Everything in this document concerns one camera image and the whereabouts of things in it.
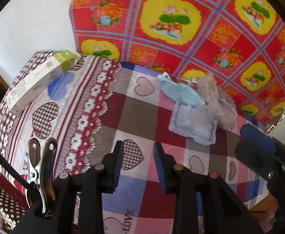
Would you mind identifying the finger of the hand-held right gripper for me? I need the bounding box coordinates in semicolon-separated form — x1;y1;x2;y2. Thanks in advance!
234;139;285;191
240;123;283;152

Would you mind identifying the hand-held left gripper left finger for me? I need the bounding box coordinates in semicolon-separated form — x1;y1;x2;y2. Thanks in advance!
12;140;125;234

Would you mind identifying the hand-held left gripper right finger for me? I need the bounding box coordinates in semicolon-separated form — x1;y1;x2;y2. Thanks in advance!
153;141;263;234

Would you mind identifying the clear plastic bag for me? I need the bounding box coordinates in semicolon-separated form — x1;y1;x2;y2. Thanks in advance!
196;74;238;130

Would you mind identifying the light blue plastic tray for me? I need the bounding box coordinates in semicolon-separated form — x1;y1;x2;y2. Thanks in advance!
168;102;217;146

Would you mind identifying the clear plastic bottle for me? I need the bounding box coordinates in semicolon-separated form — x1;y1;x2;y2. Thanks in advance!
178;76;199;89

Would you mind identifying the green white cardboard box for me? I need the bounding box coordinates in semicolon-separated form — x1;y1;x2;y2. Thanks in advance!
5;50;81;115

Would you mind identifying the patchwork heart print bedsheet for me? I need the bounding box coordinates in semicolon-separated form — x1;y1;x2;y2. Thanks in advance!
0;51;277;234

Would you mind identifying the silver metal spring clip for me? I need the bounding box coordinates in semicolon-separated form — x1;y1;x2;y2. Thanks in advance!
27;137;57;217

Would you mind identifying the red floral printed cloth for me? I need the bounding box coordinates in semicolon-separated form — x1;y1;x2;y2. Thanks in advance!
69;0;285;125

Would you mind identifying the brown polka dot cloth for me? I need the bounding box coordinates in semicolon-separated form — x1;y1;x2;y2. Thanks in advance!
0;167;29;233

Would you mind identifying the shiny metal bracket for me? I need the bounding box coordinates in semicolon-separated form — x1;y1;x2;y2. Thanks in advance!
264;112;285;134

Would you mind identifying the thick black cable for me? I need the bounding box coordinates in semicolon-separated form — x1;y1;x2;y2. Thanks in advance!
0;138;36;191

